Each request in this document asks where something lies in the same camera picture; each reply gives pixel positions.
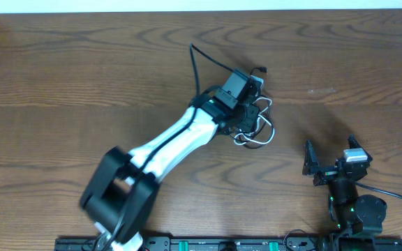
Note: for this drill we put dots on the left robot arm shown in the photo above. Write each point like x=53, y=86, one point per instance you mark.
x=122, y=191

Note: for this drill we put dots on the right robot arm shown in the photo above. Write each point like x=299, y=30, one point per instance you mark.
x=359, y=217

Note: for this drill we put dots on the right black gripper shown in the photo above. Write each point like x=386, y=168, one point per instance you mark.
x=330, y=173

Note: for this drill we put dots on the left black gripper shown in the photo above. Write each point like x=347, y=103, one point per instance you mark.
x=248, y=116

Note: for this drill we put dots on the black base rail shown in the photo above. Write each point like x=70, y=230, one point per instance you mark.
x=163, y=243

